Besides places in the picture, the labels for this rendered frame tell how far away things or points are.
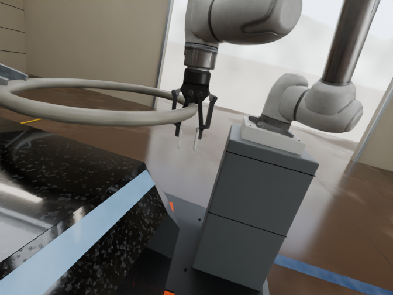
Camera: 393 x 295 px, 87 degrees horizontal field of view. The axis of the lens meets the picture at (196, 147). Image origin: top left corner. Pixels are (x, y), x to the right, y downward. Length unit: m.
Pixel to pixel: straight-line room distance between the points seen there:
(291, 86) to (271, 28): 0.63
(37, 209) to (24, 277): 0.09
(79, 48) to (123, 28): 1.27
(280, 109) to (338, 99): 0.23
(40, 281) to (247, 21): 0.48
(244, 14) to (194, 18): 0.15
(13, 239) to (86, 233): 0.08
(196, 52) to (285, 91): 0.58
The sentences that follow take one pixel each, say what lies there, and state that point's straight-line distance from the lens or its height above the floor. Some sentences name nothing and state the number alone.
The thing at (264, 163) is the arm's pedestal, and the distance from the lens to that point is 0.98.
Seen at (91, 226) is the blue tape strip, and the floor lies 0.81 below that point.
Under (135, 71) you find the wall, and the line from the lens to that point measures 5.58.
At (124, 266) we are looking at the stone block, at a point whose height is 0.75.
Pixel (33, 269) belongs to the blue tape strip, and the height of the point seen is 0.81.
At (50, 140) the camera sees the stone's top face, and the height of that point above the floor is 0.83.
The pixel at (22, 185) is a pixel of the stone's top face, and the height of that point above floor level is 0.83.
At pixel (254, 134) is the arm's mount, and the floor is 0.84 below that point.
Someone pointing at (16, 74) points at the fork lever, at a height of 0.93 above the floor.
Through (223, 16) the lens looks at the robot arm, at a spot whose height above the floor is 1.15.
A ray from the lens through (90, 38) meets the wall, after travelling 6.21.
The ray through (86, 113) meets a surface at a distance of 0.42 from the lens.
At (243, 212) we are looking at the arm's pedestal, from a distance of 1.10.
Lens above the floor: 1.04
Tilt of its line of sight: 19 degrees down
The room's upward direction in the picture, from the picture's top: 14 degrees clockwise
